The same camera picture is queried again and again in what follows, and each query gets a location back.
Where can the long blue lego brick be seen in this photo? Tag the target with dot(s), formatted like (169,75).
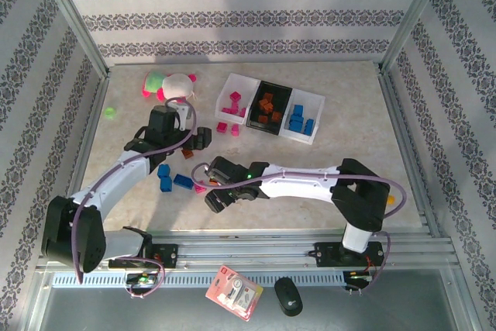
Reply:
(308,126)
(183,181)

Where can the left aluminium frame post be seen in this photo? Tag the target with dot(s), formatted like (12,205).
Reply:
(73,17)

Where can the black computer mouse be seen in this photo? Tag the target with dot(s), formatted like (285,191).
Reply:
(288,296)

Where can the right aluminium frame post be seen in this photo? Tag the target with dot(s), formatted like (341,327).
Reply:
(411,17)

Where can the small circuit board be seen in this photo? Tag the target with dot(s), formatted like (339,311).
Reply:
(139,279)
(358,277)

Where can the aluminium mounting rail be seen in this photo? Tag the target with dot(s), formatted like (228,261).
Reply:
(240,247)

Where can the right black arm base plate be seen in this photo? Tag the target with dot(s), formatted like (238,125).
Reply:
(327,253)

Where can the left aluminium table side rail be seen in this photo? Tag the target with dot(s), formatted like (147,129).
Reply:
(88,133)

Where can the aluminium table side rail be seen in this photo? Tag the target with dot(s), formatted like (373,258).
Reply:
(88,133)
(397,114)

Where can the white pink green plush toy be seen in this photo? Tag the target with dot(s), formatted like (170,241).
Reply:
(176,85)

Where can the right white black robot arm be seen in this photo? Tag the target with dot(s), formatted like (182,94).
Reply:
(360,195)

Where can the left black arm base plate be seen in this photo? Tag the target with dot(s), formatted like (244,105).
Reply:
(166,255)

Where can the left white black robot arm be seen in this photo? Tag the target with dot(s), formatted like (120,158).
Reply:
(73,234)

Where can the aluminium frame post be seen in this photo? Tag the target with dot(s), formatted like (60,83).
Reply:
(411,17)
(73,17)

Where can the small green ball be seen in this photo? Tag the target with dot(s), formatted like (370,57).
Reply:
(110,112)

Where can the right aluminium table side rail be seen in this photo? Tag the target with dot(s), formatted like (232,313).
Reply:
(397,114)

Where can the left small circuit board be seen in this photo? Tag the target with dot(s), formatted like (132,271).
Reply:
(139,279)

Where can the white plastic bin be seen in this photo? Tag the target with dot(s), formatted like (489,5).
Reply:
(312,102)
(242,83)

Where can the right small circuit board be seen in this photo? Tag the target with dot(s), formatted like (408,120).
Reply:
(358,277)

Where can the red blister pack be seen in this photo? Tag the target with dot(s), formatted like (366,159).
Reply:
(233,292)

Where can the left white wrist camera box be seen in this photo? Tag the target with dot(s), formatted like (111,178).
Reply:
(183,112)

